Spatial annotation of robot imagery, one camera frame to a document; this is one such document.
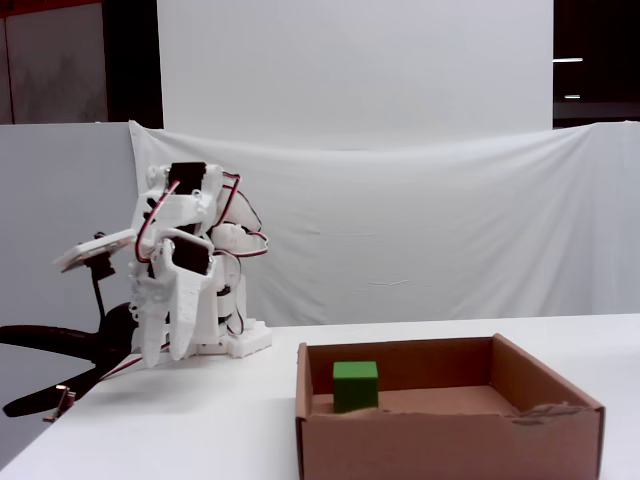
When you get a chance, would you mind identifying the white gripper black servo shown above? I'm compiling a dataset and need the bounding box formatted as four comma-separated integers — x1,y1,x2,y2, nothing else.
128,229,216,370

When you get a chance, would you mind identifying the green cube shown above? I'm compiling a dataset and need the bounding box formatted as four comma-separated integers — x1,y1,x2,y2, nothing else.
332,360,380,415

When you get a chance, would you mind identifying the brown cardboard box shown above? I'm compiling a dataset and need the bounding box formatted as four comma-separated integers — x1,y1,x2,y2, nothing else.
295,333,606,480

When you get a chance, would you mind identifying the black table clamp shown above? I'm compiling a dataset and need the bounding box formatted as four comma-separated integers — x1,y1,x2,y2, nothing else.
0,302,146,419

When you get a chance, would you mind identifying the grey partition board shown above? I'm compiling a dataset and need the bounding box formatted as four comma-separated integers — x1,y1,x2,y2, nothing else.
0,123,144,331

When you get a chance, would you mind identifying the white backdrop sheet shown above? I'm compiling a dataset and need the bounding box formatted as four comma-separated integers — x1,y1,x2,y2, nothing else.
127,119,640,326

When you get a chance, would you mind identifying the brown wooden panel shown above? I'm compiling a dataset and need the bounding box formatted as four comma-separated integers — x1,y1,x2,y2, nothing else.
0,0,109,125

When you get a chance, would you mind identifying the white backdrop panel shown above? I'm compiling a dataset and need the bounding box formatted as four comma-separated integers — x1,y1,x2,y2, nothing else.
156,0,555,151

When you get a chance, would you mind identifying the red white power cable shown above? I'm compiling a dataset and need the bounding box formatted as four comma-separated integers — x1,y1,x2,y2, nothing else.
97,352,151,384

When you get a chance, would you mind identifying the black camera cable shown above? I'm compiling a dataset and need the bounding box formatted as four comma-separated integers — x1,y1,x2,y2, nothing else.
93,274,109,327

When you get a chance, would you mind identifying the red black servo cable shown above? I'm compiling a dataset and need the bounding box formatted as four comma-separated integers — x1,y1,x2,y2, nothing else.
135,180,181,264

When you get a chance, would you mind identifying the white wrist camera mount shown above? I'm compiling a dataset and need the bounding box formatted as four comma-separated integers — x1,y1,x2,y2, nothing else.
52,228,137,280

